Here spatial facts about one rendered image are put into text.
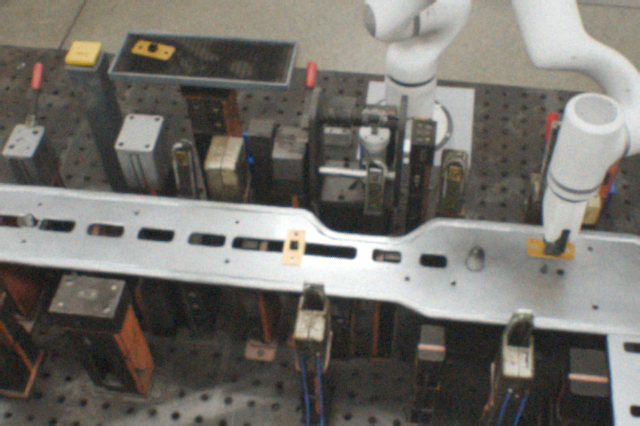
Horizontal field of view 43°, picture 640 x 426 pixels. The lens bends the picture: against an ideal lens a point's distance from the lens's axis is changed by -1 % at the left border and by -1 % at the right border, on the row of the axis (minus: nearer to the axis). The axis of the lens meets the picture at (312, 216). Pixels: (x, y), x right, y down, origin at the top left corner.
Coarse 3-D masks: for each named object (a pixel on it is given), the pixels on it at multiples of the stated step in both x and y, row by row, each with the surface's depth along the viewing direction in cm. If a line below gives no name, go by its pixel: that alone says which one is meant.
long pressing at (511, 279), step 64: (0, 192) 165; (64, 192) 164; (0, 256) 156; (64, 256) 155; (128, 256) 154; (192, 256) 153; (256, 256) 153; (448, 256) 151; (512, 256) 151; (576, 256) 150; (448, 320) 144; (576, 320) 142
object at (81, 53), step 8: (72, 48) 168; (80, 48) 168; (88, 48) 168; (96, 48) 168; (72, 56) 167; (80, 56) 167; (88, 56) 167; (96, 56) 167; (80, 64) 167; (88, 64) 166
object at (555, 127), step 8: (560, 120) 144; (552, 128) 142; (552, 136) 142; (552, 144) 144; (552, 152) 146; (544, 160) 148; (544, 168) 147; (544, 176) 149; (544, 184) 150; (536, 200) 153
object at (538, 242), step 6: (528, 240) 144; (534, 240) 144; (540, 240) 144; (528, 246) 143; (540, 246) 143; (570, 246) 143; (528, 252) 143; (534, 252) 142; (540, 252) 142; (570, 252) 142; (564, 258) 142; (570, 258) 141
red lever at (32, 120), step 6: (36, 66) 169; (42, 66) 170; (36, 72) 169; (42, 72) 170; (36, 78) 169; (42, 78) 170; (36, 84) 169; (36, 90) 169; (36, 96) 169; (36, 102) 169; (36, 108) 169; (30, 114) 169; (30, 120) 168; (36, 120) 169; (30, 126) 168
